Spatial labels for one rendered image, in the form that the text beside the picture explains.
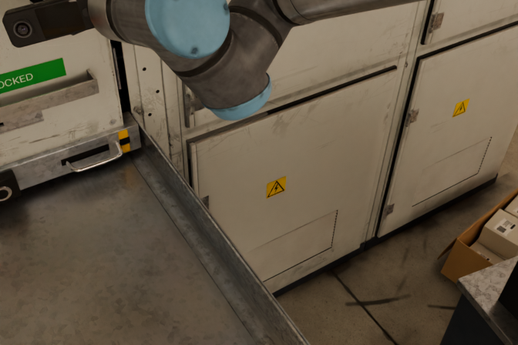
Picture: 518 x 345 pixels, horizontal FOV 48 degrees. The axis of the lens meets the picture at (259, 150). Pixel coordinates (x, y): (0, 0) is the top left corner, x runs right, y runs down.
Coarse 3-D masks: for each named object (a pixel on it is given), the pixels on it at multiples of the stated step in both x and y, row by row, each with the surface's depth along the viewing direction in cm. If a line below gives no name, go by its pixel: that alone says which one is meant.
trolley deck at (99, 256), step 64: (64, 192) 108; (128, 192) 109; (192, 192) 109; (0, 256) 96; (64, 256) 97; (128, 256) 97; (192, 256) 98; (0, 320) 87; (64, 320) 88; (128, 320) 88; (192, 320) 88
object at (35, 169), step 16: (128, 112) 114; (128, 128) 111; (80, 144) 107; (96, 144) 109; (32, 160) 103; (48, 160) 105; (64, 160) 107; (80, 160) 109; (96, 160) 111; (16, 176) 103; (32, 176) 105; (48, 176) 107
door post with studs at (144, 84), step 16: (128, 48) 107; (144, 48) 108; (128, 64) 109; (144, 64) 110; (128, 80) 111; (144, 80) 112; (160, 80) 115; (144, 96) 115; (160, 96) 117; (144, 112) 117; (160, 112) 119; (144, 128) 120; (160, 128) 122; (160, 144) 125
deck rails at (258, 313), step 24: (144, 144) 115; (144, 168) 113; (168, 168) 106; (168, 192) 108; (192, 216) 103; (192, 240) 100; (216, 240) 96; (216, 264) 96; (240, 264) 89; (240, 288) 93; (240, 312) 89; (264, 312) 87; (264, 336) 86; (288, 336) 82
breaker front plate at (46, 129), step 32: (0, 0) 86; (0, 32) 88; (96, 32) 97; (0, 64) 91; (32, 64) 94; (64, 64) 97; (96, 64) 101; (0, 96) 94; (32, 96) 97; (96, 96) 104; (0, 128) 97; (32, 128) 101; (64, 128) 104; (96, 128) 108; (0, 160) 101
